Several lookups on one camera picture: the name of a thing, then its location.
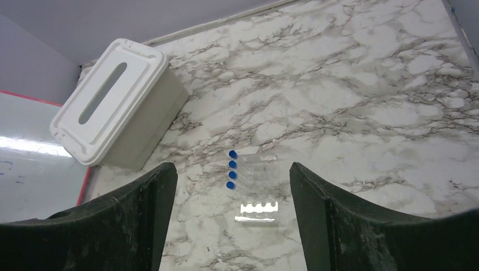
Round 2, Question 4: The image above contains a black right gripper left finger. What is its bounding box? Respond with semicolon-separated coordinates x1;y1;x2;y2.
1;163;178;270

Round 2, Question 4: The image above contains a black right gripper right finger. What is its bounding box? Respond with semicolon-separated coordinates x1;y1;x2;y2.
289;162;478;270

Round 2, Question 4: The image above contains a clear plastic tube rack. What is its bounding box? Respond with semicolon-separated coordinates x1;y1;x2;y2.
229;154;280;224

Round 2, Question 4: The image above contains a white bin lid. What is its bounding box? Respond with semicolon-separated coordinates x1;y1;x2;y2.
50;38;168;166

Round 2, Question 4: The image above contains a blue-capped test tube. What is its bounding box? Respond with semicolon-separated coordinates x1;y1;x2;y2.
228;160;238;169
228;171;238;180
228;150;238;159
226;181;237;190

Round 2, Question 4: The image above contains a pink-framed whiteboard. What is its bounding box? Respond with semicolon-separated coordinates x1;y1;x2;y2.
1;92;90;224

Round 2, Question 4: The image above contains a beige plastic bin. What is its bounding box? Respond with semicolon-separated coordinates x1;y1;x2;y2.
100;68;189;171

